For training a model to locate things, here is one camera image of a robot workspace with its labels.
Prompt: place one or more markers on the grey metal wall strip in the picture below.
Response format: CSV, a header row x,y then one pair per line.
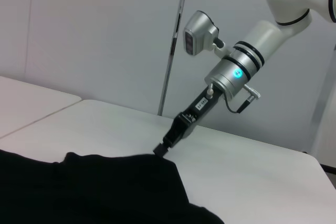
x,y
168,77

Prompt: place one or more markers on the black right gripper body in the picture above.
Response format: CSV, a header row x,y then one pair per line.
x,y
199,106

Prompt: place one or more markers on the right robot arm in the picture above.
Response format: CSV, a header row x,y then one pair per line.
x,y
262,40

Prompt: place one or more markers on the black t-shirt with FREE print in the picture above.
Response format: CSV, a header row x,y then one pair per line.
x,y
105,190

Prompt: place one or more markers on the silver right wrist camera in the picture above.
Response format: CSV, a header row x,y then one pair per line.
x,y
197,32

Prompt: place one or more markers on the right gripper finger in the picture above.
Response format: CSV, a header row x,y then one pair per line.
x,y
174,134

